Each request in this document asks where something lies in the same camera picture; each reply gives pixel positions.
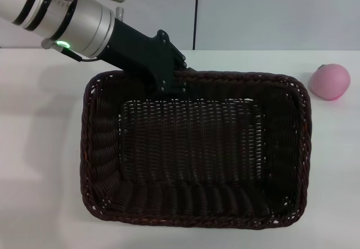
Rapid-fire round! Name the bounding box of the pink toy peach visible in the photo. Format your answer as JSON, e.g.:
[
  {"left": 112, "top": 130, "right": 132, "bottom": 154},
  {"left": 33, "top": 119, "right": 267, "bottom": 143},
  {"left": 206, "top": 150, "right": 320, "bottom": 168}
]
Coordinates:
[{"left": 308, "top": 62, "right": 352, "bottom": 101}]

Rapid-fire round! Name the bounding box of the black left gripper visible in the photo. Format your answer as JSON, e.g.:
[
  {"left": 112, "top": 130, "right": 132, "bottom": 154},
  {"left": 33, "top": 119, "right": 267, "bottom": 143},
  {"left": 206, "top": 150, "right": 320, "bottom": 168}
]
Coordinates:
[{"left": 97, "top": 17, "right": 198, "bottom": 96}]

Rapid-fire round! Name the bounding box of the dark brown wicker basket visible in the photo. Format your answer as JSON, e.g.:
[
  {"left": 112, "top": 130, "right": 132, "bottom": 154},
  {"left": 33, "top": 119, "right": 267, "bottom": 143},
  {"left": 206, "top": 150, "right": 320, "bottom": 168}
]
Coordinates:
[{"left": 80, "top": 69, "right": 313, "bottom": 230}]

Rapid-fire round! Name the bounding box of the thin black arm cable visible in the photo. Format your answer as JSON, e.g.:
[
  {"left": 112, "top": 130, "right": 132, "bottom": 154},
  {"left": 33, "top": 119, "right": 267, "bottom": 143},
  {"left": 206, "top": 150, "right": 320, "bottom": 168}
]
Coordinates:
[{"left": 60, "top": 46, "right": 100, "bottom": 63}]

